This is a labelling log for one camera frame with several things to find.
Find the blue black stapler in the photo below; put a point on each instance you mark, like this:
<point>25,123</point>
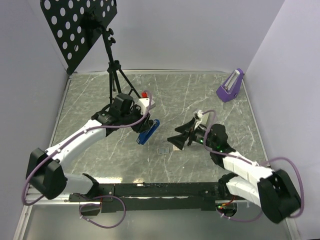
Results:
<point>144,136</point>

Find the small white staple box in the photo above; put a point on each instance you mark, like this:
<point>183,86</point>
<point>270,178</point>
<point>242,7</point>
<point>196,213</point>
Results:
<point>175,148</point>

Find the beige white stapler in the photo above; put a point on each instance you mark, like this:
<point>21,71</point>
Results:
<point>206,119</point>

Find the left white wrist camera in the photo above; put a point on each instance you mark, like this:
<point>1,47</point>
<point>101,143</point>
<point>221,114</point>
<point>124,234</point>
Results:
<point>144,103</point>

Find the black perforated music stand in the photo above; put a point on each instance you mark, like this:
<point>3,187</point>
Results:
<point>77,25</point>

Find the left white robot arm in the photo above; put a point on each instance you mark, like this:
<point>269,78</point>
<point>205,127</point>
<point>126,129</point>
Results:
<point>45,170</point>

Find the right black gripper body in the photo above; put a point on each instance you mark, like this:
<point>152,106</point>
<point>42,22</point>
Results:
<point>198,135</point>

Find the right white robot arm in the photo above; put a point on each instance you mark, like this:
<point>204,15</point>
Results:
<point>272,190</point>

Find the silver staple tray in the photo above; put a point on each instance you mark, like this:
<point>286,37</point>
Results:
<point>163,150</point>

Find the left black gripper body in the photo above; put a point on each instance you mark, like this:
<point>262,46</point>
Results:
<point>131,116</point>

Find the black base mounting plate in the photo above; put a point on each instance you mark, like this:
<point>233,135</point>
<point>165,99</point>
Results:
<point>114,197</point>

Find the purple metronome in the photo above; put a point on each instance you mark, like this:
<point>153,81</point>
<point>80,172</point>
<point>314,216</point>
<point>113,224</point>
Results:
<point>230,88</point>

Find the aluminium rail frame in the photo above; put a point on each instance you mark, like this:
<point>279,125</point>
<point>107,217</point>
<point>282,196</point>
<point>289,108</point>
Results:
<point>32,196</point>

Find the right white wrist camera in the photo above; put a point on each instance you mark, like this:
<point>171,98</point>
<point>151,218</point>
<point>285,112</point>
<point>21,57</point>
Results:
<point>198,117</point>

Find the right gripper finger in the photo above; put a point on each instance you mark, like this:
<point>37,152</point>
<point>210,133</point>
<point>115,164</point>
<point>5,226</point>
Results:
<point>181,140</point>
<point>186,127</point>

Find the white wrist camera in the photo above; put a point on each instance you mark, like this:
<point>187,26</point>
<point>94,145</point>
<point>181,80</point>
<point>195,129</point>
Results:
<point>198,117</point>
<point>144,103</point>

